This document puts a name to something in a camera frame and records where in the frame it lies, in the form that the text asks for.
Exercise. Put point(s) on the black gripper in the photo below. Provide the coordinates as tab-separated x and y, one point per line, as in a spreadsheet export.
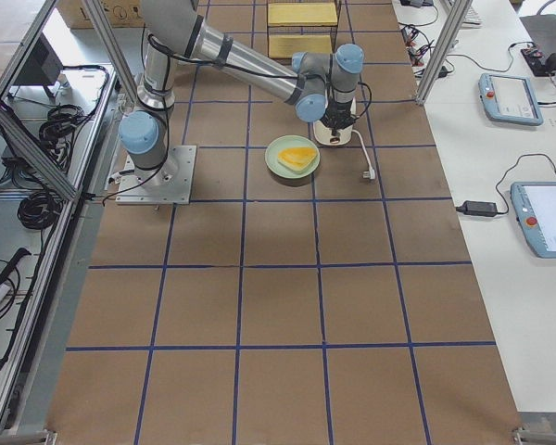
338	114

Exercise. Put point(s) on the white two-slot toaster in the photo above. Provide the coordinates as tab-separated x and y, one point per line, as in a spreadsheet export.
326	136

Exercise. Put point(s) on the bread slice on plate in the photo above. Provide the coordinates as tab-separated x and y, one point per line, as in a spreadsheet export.
297	159

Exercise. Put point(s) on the light green plate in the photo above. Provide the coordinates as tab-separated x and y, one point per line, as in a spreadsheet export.
285	142

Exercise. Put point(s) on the wooden box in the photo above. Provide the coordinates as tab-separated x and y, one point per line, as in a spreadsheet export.
301	28

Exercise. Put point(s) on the upper teach pendant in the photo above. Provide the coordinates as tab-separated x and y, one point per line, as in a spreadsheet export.
509	99

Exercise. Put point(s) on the teach pendant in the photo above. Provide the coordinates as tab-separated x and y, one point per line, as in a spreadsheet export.
535	209
509	99

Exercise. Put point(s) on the black power adapter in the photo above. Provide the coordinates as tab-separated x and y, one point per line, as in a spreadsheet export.
478	208

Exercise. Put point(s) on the lower teach pendant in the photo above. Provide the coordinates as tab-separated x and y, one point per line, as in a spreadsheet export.
535	209

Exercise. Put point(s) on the cardboard box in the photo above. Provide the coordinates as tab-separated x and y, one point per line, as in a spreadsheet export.
120	13

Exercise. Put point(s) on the aluminium frame post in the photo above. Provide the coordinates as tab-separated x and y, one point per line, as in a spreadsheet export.
448	34

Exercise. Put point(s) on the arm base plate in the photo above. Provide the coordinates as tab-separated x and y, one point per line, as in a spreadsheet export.
172	184

